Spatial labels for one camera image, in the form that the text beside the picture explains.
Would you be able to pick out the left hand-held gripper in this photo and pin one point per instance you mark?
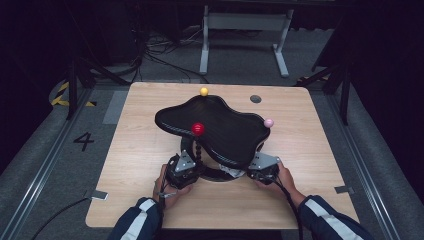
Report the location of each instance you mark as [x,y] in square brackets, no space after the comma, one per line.
[183,165]

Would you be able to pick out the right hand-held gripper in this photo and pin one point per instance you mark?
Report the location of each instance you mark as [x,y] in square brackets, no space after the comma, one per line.
[263,161]

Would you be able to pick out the black wavy tray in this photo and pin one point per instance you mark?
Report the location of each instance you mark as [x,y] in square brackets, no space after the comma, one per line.
[230,133]

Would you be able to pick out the person's right hand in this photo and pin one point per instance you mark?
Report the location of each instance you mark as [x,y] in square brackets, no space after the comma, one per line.
[286,186]

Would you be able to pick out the person's left hand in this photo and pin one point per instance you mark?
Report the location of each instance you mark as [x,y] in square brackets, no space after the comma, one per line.
[163,196]

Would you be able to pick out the grey round table grommet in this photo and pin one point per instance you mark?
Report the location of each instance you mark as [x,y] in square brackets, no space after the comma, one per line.
[255,99]

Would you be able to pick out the black tripod stand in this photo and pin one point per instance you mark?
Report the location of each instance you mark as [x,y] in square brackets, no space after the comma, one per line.
[71,86]
[345,90]

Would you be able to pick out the yellow black floor tape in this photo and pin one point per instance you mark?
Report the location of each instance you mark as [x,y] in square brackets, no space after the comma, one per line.
[60,100]

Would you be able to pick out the metal floor rail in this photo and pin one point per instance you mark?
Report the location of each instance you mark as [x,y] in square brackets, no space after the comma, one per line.
[362,166]
[46,168]

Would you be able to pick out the grey metal frame stand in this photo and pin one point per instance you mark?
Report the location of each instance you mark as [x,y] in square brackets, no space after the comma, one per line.
[246,20]

